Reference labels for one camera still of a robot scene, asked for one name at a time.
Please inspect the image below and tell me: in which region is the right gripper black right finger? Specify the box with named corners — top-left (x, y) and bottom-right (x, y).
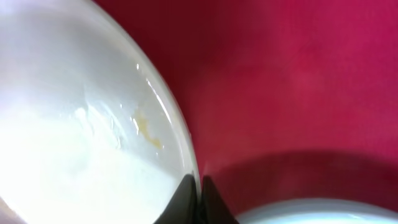
top-left (198, 176), bottom-right (239, 224)

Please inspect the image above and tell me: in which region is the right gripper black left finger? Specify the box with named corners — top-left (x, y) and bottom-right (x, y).
top-left (154, 174), bottom-right (197, 224)

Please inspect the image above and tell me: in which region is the light blue round plate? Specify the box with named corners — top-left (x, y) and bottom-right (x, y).
top-left (236, 198), bottom-right (397, 224)

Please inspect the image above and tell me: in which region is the white round plate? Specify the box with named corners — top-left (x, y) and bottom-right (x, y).
top-left (1, 0), bottom-right (200, 224)

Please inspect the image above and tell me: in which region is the red plastic serving tray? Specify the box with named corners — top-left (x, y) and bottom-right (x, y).
top-left (99, 0), bottom-right (397, 214)

